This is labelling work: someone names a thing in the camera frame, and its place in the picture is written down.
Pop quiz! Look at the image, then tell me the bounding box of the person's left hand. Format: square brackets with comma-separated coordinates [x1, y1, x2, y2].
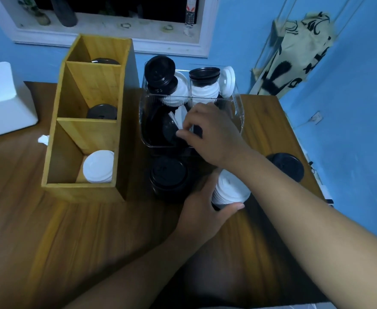
[175, 169, 245, 247]

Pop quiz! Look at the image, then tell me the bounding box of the person's right hand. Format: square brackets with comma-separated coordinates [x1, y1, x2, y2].
[175, 103, 257, 171]

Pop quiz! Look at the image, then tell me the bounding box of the white domed cup lid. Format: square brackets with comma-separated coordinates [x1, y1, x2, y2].
[211, 169, 252, 209]

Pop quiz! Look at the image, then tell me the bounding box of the short stack of black lids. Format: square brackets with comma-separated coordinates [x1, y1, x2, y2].
[267, 152, 305, 183]

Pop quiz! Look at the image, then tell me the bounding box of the wooden three-compartment organizer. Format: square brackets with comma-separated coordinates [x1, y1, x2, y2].
[41, 34, 140, 203]

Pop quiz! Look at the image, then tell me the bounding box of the person's left forearm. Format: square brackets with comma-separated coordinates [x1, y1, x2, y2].
[63, 231, 202, 309]

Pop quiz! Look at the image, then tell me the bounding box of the person's right forearm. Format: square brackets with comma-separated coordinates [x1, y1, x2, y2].
[227, 151, 377, 309]

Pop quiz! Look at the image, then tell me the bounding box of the white foam box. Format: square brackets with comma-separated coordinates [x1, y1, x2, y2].
[0, 62, 39, 139]

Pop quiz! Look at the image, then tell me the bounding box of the clear plastic container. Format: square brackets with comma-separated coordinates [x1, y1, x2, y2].
[139, 69, 245, 157]

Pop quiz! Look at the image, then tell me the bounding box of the cream tote bag black print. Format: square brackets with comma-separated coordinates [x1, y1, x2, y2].
[249, 11, 335, 99]

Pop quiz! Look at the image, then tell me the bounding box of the clear plastic water bottle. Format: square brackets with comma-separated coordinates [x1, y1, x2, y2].
[184, 0, 198, 29]

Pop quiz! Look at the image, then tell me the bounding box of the dark glass vase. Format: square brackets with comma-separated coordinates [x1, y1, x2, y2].
[48, 0, 78, 28]

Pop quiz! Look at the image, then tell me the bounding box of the small potted plant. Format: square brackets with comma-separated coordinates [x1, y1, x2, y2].
[18, 0, 51, 26]

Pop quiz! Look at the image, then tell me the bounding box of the white wall socket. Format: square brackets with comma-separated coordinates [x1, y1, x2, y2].
[307, 111, 324, 125]

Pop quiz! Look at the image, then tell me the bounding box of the hanging rope shelf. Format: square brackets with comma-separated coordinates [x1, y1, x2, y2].
[249, 0, 368, 91]

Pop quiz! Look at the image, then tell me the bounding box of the white window frame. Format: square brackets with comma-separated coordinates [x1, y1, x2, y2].
[0, 0, 221, 58]

